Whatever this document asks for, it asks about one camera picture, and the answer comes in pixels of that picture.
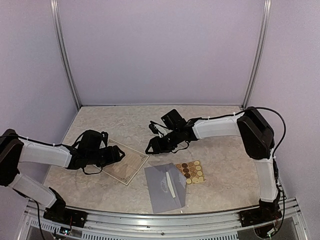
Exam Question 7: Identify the aluminium frame post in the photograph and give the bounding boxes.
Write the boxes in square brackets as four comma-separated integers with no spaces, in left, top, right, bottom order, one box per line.
[50,0,82,111]
[241,0,272,109]

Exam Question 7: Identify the brown sticker sheet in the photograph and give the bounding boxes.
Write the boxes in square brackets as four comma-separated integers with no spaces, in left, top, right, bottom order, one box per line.
[174,160,205,185]

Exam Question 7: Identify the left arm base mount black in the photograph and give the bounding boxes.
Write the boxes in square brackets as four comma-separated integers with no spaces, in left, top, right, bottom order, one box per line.
[43,188,88,228]

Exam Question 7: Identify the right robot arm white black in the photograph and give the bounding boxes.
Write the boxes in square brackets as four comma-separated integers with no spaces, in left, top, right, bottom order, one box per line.
[145,107,281,222]

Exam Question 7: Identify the grey envelope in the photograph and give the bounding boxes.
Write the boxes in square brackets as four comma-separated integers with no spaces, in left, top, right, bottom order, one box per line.
[144,163,187,214]

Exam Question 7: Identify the beige lined letter paper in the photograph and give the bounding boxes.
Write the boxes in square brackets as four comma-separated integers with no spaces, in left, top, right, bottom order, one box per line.
[165,171,176,199]
[102,138,149,186]

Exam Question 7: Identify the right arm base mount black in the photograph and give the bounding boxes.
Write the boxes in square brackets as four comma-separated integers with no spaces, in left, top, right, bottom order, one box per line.
[239,200,283,228]

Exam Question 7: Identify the left aluminium frame post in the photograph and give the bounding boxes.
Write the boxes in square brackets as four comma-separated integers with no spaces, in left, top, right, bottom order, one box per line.
[50,0,82,111]

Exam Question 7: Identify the black camera cable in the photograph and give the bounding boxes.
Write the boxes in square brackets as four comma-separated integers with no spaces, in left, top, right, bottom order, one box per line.
[73,129,110,175]
[254,106,286,156]

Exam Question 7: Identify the right aluminium frame post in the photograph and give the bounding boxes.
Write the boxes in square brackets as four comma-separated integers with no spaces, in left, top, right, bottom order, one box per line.
[241,0,272,109]

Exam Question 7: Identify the front aluminium rail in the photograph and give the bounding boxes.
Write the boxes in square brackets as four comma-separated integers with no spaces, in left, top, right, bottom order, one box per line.
[23,204,308,240]

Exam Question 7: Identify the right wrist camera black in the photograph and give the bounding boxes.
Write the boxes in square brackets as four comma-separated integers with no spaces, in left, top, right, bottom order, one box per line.
[148,121,161,134]

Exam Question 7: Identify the black left camera cable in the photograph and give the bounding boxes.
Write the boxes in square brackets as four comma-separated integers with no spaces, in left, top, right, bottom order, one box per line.
[73,129,110,175]

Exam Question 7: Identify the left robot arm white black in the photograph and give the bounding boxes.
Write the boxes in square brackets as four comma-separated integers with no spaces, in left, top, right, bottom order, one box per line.
[0,129,126,223]

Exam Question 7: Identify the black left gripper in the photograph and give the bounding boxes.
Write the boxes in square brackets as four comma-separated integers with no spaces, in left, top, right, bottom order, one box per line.
[87,145,125,168]

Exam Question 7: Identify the black right camera cable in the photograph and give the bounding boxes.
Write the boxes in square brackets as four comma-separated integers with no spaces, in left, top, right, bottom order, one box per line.
[254,106,286,156]

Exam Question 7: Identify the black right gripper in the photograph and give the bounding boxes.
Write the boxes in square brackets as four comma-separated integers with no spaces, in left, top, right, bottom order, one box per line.
[145,129,181,154]

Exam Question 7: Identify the beige lined letter paper top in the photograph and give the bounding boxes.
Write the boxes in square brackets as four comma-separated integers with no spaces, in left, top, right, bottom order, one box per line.
[165,171,176,199]

